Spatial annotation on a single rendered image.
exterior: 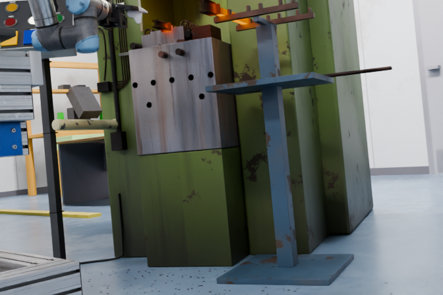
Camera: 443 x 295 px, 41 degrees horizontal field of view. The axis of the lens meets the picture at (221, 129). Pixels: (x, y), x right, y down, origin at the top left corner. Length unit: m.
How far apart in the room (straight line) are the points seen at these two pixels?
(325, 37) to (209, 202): 1.03
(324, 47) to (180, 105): 0.84
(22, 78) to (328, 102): 1.66
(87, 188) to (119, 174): 3.77
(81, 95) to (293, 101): 6.57
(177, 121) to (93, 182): 4.23
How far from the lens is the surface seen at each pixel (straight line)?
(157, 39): 2.53
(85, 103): 8.70
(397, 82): 6.31
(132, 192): 2.74
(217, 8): 2.09
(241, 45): 2.52
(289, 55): 2.46
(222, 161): 2.32
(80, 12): 1.95
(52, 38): 1.99
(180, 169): 2.40
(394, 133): 6.34
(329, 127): 2.85
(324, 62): 2.87
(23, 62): 1.60
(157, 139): 2.43
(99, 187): 6.61
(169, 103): 2.41
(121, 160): 2.76
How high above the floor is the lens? 0.49
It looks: 1 degrees up
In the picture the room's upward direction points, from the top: 5 degrees counter-clockwise
